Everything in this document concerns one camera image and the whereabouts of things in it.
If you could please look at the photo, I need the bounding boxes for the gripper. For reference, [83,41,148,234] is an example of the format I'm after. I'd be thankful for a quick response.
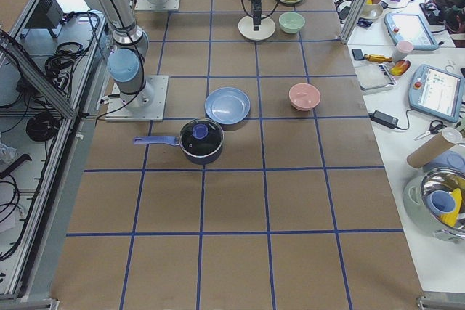
[251,0,262,31]

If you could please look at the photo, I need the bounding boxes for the blue plate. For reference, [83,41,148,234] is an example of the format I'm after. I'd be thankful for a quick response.
[204,87,251,125]

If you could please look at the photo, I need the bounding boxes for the cream plate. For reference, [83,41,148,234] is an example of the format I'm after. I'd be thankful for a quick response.
[238,16,275,41]

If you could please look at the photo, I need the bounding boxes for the green bowl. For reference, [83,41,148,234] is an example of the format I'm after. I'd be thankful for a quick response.
[279,12,305,34]

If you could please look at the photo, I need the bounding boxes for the pink bowl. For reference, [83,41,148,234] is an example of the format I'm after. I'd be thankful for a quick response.
[288,83,321,111]

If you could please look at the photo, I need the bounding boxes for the cream bowl with toys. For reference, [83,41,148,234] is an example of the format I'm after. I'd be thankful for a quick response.
[360,0,383,19]

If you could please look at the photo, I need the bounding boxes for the yellow screwdriver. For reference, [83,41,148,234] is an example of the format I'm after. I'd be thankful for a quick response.
[363,54,393,63]

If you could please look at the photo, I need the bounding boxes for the kitchen scale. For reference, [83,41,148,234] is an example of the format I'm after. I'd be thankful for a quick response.
[355,64,397,94]

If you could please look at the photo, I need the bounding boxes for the blue saucepan with lid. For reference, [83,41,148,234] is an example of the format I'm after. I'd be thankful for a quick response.
[133,118,224,165]

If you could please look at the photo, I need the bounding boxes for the pink cup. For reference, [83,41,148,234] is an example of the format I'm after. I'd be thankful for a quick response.
[392,40,414,62]

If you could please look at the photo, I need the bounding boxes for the orange yellow toy fruit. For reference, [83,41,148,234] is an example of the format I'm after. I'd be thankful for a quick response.
[389,60,411,76]

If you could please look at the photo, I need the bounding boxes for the far teach pendant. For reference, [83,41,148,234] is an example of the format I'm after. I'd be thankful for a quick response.
[384,12,439,51]

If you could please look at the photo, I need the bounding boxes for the teach pendant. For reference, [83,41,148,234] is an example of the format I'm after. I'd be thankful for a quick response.
[408,65,464,123]
[384,12,439,51]

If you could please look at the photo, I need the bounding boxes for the black power adapter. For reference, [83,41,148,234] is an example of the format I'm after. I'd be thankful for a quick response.
[368,110,398,129]

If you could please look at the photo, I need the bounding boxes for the near teach pendant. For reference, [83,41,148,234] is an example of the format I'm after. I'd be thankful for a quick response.
[408,65,464,123]

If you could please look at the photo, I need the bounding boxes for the scissors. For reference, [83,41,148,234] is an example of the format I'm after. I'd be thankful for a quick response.
[415,120,446,141]

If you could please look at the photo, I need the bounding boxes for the cardboard tube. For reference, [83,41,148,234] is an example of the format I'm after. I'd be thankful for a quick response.
[406,127,463,168]

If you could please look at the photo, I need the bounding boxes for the steel mixing bowl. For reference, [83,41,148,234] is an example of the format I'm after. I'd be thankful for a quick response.
[421,168,464,243]

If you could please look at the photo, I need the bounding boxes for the blue cup in bowl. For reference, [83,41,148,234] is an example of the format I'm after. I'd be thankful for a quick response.
[428,190,456,216]

